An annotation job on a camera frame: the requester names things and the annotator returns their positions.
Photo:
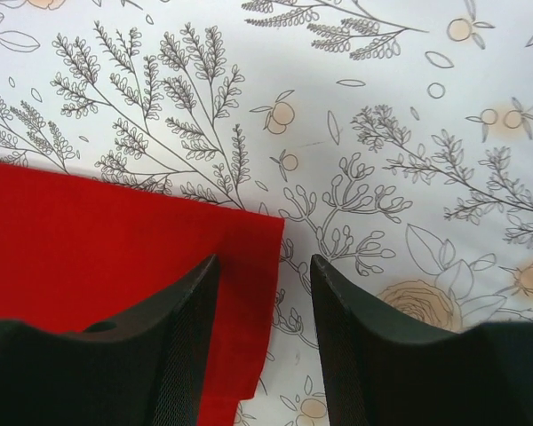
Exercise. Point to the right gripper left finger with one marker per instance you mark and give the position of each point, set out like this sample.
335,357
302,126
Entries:
143,366

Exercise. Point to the red t shirt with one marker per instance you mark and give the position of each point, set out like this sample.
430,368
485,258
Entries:
74,251

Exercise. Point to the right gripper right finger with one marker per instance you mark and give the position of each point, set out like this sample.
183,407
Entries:
382,367

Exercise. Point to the floral table cloth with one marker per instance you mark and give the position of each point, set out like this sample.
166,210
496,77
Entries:
393,138

